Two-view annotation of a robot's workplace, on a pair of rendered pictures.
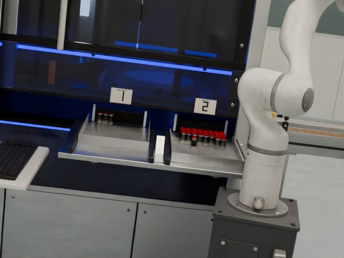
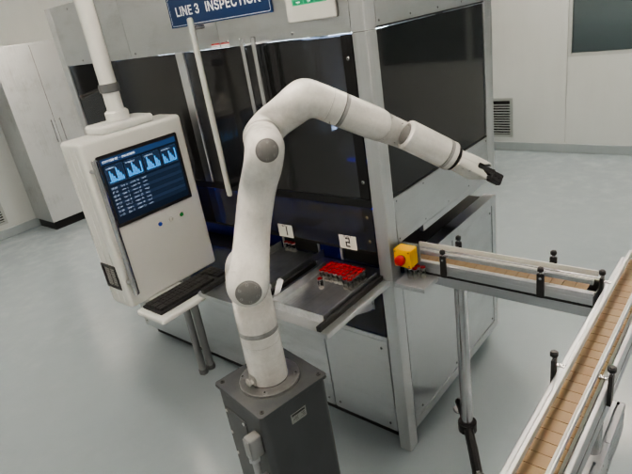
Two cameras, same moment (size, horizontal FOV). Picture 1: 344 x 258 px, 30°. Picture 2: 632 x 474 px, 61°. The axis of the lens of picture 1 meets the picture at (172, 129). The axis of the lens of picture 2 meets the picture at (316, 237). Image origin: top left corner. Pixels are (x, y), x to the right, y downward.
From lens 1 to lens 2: 184 cm
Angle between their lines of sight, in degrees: 44
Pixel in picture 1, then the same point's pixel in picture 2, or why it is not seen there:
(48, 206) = not seen: hidden behind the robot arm
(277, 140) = (244, 325)
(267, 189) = (254, 370)
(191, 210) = (362, 336)
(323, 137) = (488, 276)
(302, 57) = (241, 247)
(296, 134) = (457, 270)
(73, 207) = not seen: hidden behind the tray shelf
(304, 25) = (242, 213)
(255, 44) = (374, 181)
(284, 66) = not seen: outside the picture
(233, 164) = (315, 317)
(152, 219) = (336, 339)
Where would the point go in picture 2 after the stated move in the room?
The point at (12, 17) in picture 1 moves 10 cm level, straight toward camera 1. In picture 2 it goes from (207, 168) to (194, 176)
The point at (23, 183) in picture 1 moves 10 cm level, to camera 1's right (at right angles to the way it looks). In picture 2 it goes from (163, 318) to (177, 324)
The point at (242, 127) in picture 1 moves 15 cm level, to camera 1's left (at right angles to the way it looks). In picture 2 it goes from (384, 263) to (354, 256)
